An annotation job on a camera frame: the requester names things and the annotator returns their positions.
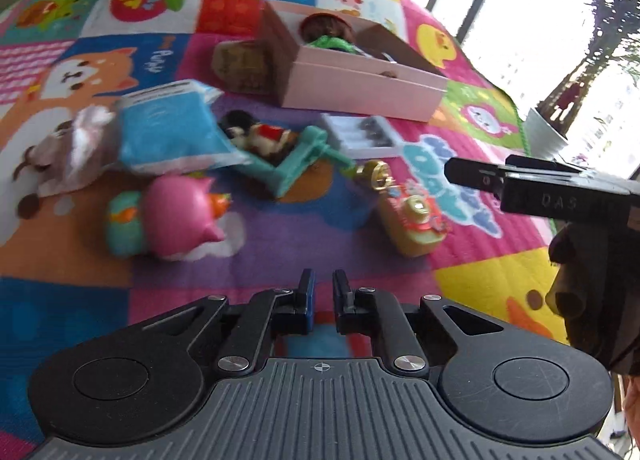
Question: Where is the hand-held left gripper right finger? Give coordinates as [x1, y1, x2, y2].
[332, 270, 506, 373]

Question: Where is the colourful cartoon play mat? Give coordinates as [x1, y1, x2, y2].
[0, 0, 573, 446]

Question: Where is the clear plastic case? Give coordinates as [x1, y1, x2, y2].
[319, 113, 404, 159]

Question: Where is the orange toy camera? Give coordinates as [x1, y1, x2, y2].
[377, 182, 449, 259]

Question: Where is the brown biscuit packet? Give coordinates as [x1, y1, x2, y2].
[212, 39, 274, 94]

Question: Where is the blue plastic packet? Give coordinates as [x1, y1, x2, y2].
[116, 79, 254, 177]

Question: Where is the gold keychain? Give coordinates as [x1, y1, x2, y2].
[354, 160, 399, 194]

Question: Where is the grey plush toy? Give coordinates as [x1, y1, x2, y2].
[22, 105, 122, 199]

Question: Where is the white plant pot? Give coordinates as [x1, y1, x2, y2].
[524, 107, 571, 162]

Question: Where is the brown-haired doll head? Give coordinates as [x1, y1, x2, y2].
[299, 13, 357, 44]

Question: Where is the black-haired doll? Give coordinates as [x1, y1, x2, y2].
[219, 110, 297, 162]

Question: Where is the green toy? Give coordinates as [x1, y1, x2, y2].
[306, 36, 362, 57]

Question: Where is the teal toy chair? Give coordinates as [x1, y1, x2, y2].
[239, 125, 362, 199]

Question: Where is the pink pig toy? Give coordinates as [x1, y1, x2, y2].
[104, 174, 247, 262]

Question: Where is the pink cardboard box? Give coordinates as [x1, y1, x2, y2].
[257, 0, 449, 124]

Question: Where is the potted tree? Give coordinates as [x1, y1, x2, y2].
[536, 0, 640, 127]

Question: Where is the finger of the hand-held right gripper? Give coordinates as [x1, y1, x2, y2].
[444, 156, 507, 191]

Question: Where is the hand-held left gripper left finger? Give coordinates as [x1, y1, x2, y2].
[127, 267, 317, 376]

